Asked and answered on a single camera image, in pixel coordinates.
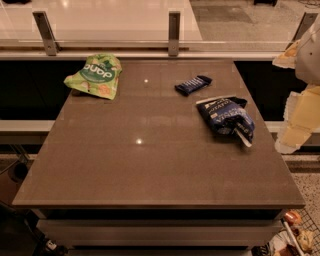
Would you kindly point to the green rice chip bag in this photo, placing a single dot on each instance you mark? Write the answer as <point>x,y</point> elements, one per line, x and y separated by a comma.
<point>99,76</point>

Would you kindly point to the metal railing bracket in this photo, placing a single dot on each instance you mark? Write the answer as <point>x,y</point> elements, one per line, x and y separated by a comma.
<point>306,21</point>
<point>51,47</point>
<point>173,33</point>

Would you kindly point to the wire basket with snacks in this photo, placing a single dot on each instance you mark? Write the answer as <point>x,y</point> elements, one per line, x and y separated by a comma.
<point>299,237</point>

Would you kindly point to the middle metal railing bracket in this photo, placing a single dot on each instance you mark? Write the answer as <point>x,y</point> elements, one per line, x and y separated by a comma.
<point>173,33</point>

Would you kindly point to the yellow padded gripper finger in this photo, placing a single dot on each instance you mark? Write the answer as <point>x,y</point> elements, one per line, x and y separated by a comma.
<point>287,59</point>
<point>301,119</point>

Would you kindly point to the right metal railing bracket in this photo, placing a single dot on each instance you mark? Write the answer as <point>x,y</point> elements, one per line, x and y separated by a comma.
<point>306,21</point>

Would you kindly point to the left metal railing bracket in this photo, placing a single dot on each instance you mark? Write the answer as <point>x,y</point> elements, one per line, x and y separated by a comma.
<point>51,47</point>

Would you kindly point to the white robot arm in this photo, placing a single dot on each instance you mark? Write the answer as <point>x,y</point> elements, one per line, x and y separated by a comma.
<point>308,56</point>

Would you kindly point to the blue chip bag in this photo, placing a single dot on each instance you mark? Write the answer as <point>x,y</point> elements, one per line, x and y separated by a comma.
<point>226,115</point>

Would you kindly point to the dark blue snack bar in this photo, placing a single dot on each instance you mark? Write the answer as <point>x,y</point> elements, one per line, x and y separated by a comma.
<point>188,87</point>

